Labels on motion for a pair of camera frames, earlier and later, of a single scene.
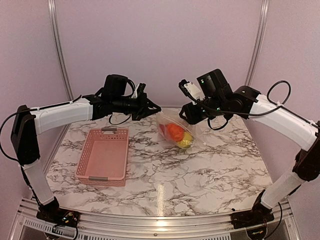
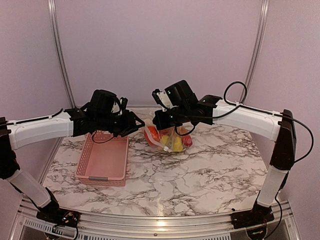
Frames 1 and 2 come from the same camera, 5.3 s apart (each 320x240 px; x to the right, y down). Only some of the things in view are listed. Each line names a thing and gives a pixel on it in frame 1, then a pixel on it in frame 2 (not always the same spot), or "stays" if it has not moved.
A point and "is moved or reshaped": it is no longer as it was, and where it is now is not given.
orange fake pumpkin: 176,132 to 154,133
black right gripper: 192,118 to 161,123
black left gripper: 143,111 to 133,128
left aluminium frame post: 51,7 stays
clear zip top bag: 178,131 is moved or reshaped
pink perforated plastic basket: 103,160 stays
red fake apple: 164,129 to 187,140
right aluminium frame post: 258,42 stays
